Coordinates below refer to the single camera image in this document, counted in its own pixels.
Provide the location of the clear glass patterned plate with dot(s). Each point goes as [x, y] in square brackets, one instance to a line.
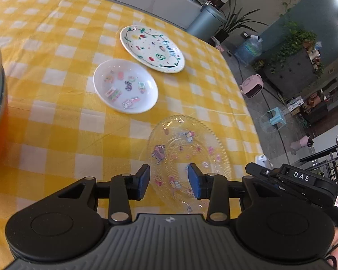
[183, 146]

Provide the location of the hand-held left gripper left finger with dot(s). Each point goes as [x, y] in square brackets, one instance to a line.
[143, 181]

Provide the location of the small light blue stool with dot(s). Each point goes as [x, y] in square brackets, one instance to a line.
[277, 115]

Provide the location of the grey-blue round trash bin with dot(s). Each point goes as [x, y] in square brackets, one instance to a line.
[205, 21]

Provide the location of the yellow checkered tablecloth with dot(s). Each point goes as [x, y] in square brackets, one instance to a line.
[59, 62]

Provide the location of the white phone stand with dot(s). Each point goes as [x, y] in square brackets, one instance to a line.
[264, 161]

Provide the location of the long-leaf potted plant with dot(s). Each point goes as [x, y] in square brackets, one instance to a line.
[233, 22]

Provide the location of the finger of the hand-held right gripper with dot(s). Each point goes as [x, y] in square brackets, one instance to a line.
[263, 173]

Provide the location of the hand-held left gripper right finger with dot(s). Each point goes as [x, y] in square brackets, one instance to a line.
[194, 181]

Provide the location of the green ivy plant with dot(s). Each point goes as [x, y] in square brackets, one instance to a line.
[295, 42]

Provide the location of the black chair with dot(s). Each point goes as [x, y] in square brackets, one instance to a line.
[326, 157]

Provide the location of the white fruit-painted plate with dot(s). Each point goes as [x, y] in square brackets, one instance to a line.
[152, 47]

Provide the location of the blue water jug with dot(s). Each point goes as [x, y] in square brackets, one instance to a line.
[249, 50]

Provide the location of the low brown cabinet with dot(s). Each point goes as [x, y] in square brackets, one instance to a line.
[315, 109]

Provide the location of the dark grey drawer cabinet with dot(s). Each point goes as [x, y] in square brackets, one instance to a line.
[290, 70]

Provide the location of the pink space heater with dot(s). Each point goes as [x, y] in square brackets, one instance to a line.
[252, 85]

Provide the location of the small white sticker plate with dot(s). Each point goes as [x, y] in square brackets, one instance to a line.
[125, 87]

